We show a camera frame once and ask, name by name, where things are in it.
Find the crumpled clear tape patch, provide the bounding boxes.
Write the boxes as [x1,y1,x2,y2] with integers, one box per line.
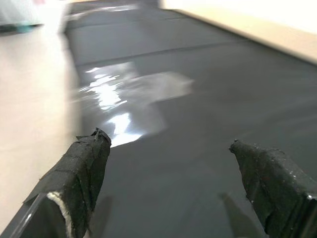
[74,61,195,147]

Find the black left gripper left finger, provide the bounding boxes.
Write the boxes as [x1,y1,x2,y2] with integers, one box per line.
[0,127,112,238]

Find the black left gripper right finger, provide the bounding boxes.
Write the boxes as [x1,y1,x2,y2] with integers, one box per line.
[229,139,317,238]

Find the white appliance cabinet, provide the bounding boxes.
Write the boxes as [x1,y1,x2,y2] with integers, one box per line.
[0,0,50,27]

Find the clear tape strip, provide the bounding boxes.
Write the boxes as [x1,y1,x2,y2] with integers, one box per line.
[66,4,139,20]

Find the teal head floor mop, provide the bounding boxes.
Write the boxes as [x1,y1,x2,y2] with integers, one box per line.
[0,22,45,34]

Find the black tablecloth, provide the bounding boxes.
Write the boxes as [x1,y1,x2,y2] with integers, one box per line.
[59,0,317,238]

